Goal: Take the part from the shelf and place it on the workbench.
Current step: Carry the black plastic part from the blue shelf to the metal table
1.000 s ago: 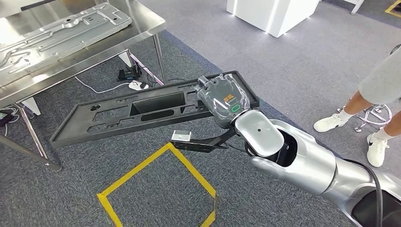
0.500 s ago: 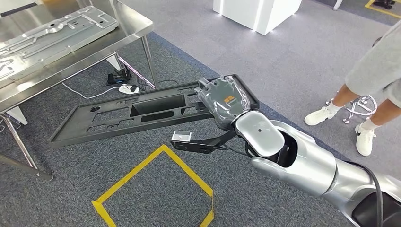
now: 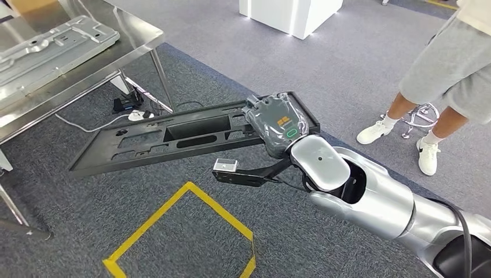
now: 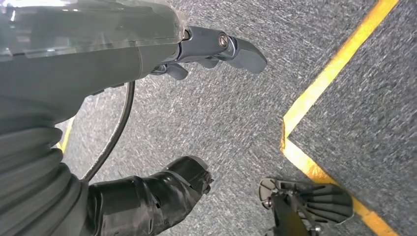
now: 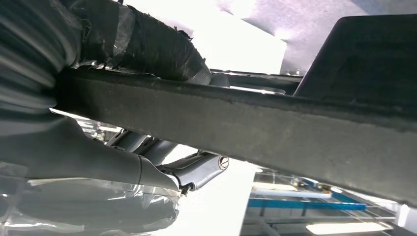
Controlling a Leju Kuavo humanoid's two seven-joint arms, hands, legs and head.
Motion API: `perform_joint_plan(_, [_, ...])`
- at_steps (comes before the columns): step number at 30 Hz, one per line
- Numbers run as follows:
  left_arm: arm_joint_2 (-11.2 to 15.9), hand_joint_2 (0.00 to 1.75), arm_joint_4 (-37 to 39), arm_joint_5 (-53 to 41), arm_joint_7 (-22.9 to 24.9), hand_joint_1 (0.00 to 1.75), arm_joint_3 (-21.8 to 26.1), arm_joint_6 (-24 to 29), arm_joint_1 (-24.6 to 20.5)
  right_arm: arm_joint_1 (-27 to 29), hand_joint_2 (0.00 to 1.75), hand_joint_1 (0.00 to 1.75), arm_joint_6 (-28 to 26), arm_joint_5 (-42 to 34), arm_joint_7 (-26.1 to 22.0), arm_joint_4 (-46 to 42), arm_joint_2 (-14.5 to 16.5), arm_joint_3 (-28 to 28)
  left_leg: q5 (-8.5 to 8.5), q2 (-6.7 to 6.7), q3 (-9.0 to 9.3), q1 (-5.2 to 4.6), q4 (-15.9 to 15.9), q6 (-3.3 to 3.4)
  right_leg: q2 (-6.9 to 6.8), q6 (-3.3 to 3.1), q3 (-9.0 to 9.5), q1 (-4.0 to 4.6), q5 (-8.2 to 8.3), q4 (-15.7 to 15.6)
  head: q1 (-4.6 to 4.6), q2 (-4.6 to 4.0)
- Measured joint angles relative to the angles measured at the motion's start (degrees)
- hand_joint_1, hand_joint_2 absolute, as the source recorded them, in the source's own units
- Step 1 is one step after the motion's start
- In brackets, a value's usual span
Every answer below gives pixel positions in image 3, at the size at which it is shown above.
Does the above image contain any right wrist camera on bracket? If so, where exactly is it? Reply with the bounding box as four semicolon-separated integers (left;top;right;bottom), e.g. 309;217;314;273
211;158;292;189

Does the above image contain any black floor cable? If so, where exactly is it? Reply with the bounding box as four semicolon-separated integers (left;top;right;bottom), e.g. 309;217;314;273
174;100;204;110

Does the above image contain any stainless steel workbench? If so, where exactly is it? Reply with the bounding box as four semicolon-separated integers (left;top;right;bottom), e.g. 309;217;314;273
0;0;175;240

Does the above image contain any chrome stool base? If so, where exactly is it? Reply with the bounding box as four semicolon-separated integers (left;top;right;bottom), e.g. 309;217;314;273
379;103;441;140

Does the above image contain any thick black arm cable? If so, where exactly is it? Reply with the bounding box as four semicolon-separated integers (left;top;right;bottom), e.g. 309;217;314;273
429;199;473;278

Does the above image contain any thin black camera cable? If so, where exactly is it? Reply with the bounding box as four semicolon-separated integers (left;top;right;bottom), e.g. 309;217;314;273
276;178;307;192

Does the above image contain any white power strip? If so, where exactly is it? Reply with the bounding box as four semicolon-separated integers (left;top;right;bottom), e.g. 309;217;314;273
127;110;155;122

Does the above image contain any white lit display counter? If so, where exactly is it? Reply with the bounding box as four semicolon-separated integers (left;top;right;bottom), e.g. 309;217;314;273
238;0;344;41

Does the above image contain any yellow floor tape outline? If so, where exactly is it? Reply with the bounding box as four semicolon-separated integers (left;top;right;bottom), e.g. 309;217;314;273
102;181;257;278

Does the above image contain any person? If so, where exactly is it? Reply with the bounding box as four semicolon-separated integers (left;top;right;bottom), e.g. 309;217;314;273
356;0;491;177

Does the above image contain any black plastic panel part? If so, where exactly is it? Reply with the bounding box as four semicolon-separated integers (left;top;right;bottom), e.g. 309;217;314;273
68;91;321;178

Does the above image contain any white plinth with violet strip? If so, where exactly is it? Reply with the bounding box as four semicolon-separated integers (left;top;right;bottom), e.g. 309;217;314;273
111;72;173;114

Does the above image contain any grey metal fixture plate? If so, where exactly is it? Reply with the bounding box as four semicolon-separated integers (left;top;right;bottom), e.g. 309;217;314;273
0;15;121;98

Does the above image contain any white floor cable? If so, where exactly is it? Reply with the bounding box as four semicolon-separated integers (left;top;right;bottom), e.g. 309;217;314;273
54;113;131;133

